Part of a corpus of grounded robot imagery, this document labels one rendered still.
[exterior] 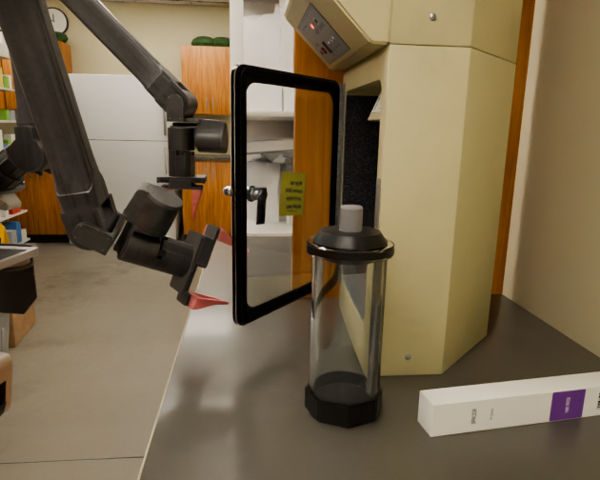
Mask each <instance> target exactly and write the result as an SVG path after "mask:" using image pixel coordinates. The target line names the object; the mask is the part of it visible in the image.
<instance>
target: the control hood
mask: <svg viewBox="0 0 600 480"><path fill-rule="evenodd" d="M310 3H312V4H313V5H314V7H315V8H316V9H317V10H318V11H319V12H320V14H321V15H322V16H323V17H324V18H325V19H326V21H327V22H328V23H329V24H330V25H331V27H332V28H333V29H334V30H335V31H336V32H337V34H338V35H339V36H340V37H341V38H342V39H343V41H344V42H345V43H346V44H347V45H348V46H349V48H350V50H349V51H347V52H346V53H345V54H343V55H342V56H341V57H339V58H338V59H337V60H335V61H334V62H333V63H331V64H330V65H329V64H328V62H327V61H326V60H325V59H324V58H323V57H322V56H321V55H320V53H319V52H318V51H317V50H316V49H315V48H314V47H313V45H312V44H311V43H310V42H309V41H308V40H307V38H306V37H305V36H304V35H303V34H302V33H301V32H300V30H299V29H298V26H299V24H300V22H301V20H302V18H303V16H304V14H305V12H306V10H307V8H308V6H309V4H310ZM390 14H391V0H289V2H288V5H287V8H286V10H285V17H286V20H287V21H288V22H289V23H290V25H291V26H292V27H293V28H294V29H295V30H296V31H297V32H298V34H299V35H300V36H301V37H302V38H303V39H304V40H305V42H306V43H307V44H308V45H309V46H310V47H311V49H312V50H313V51H314V52H315V53H316V54H317V55H318V56H319V58H320V59H321V60H322V61H323V62H324V63H325V64H326V66H327V67H328V68H329V69H330V70H345V69H346V68H348V67H350V66H351V65H353V64H355V63H356V62H358V61H360V60H361V59H363V58H365V57H367V56H368V55H370V54H372V53H373V52H375V51H377V50H379V49H381V48H382V47H384V46H386V45H387V44H388V42H389V41H390Z"/></svg>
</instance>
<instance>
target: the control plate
mask: <svg viewBox="0 0 600 480"><path fill-rule="evenodd" d="M313 18H315V19H316V20H317V21H318V24H317V23H315V21H314V20H313ZM310 24H312V25H313V26H314V28H312V27H311V25H310ZM298 29H299V30H300V32H301V33H302V34H303V35H304V36H305V37H306V38H307V40H308V41H309V42H310V43H311V44H312V45H313V47H314V48H315V49H316V50H317V51H318V52H319V53H320V55H321V56H322V57H323V58H324V59H325V60H326V61H327V62H328V64H329V65H330V64H331V63H333V62H334V61H335V60H337V59H338V58H339V57H341V56H342V55H343V54H345V53H346V52H347V51H349V50H350V48H349V46H348V45H347V44H346V43H345V42H344V41H343V39H342V38H341V37H340V36H339V35H338V34H337V32H336V31H335V30H334V29H333V28H332V27H331V25H330V24H329V23H328V22H327V21H326V19H325V18H324V17H323V16H322V15H321V14H320V12H319V11H318V10H317V9H316V8H315V7H314V5H313V4H312V3H310V4H309V6H308V8H307V10H306V12H305V14H304V16H303V18H302V20H301V22H300V24H299V26H298ZM332 36H333V37H334V38H335V39H336V41H333V44H332V43H331V46H329V48H330V49H331V50H332V53H329V52H328V50H327V49H326V48H325V47H324V46H323V45H322V42H323V41H324V42H325V43H326V45H327V44H328V42H329V41H330V39H332ZM322 47H323V48H324V49H325V50H326V52H327V54H325V53H324V52H323V53H324V55H323V54H321V52H320V50H321V48H322Z"/></svg>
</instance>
